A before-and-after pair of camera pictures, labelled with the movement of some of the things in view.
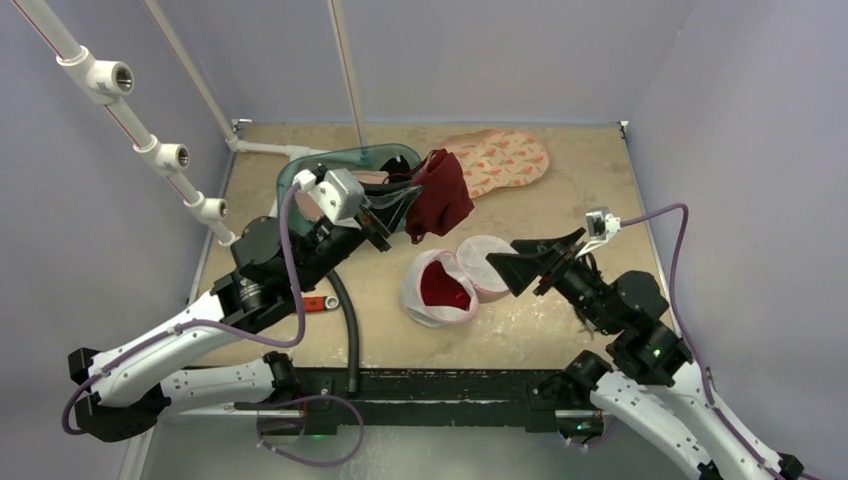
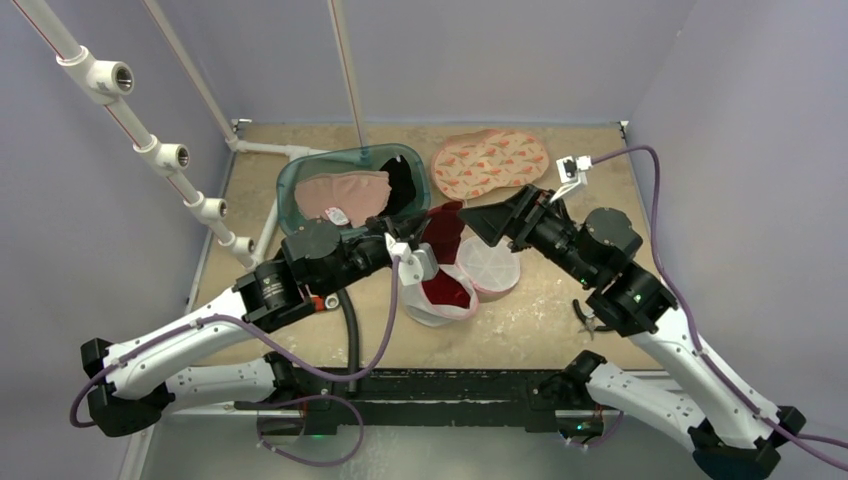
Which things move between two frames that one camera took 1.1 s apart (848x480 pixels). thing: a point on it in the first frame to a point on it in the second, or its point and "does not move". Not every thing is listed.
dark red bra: [441, 201] to [443, 230]
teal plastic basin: [352, 159] does not move
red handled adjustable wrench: [320, 303] does not move
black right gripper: [553, 270] to [523, 218]
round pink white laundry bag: [480, 276] does not move
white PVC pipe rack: [98, 78] does not move
